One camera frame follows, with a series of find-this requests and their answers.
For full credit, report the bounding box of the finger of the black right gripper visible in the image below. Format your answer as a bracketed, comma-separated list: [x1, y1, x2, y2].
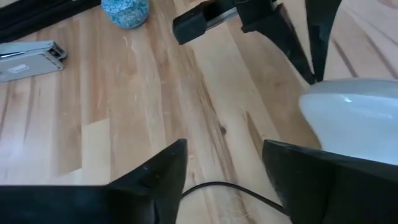
[241, 3, 317, 86]
[304, 0, 343, 83]

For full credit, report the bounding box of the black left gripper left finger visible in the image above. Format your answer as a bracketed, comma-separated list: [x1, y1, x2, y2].
[0, 138, 188, 224]

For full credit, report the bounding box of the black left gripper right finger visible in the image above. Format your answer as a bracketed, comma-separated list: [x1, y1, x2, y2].
[261, 139, 398, 224]

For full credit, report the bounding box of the grey stapler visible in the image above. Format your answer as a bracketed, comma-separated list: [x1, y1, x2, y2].
[0, 40, 68, 83]

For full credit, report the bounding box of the white reflector lightbulb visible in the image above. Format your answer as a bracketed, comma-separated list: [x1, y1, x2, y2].
[298, 77, 398, 166]

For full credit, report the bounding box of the black lamp power cord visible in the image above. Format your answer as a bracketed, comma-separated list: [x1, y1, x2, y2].
[180, 180, 290, 217]

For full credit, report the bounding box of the blue crumpled ball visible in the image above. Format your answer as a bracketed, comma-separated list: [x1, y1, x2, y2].
[100, 0, 150, 30]

